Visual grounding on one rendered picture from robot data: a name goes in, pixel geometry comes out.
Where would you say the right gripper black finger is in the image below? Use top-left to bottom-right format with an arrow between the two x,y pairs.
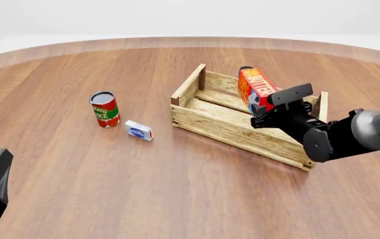
250,104 -> 268,120

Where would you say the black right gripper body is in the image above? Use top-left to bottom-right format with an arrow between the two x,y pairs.
250,101 -> 312,131

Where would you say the red orange butter box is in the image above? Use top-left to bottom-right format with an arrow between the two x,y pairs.
237,68 -> 279,114

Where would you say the wooden slat tray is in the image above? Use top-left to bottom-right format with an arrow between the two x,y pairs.
170,63 -> 329,172

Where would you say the flat plate on black stalk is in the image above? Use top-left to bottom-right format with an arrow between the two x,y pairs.
267,82 -> 314,110

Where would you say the small white blue-print box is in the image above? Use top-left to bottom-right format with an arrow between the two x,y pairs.
124,119 -> 154,143

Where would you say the tomato sauce tin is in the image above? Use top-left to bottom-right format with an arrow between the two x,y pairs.
88,90 -> 122,129

